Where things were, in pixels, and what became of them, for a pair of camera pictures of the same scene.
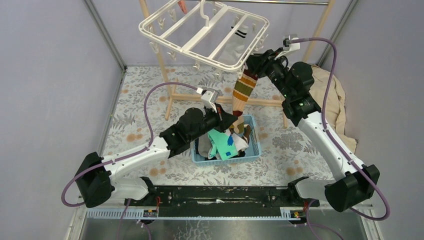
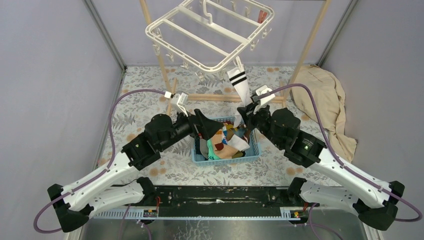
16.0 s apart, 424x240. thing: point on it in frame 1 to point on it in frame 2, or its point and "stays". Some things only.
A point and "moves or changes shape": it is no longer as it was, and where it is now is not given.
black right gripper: [263, 61] to [249, 120]
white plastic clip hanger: [207, 31] moves or changes shape
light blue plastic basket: [253, 151] stays
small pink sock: [182, 4] to [262, 16]
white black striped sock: [234, 46] to [238, 81]
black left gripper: [223, 120] to [199, 125]
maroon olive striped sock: [244, 86] to [223, 151]
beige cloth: [335, 113] stays
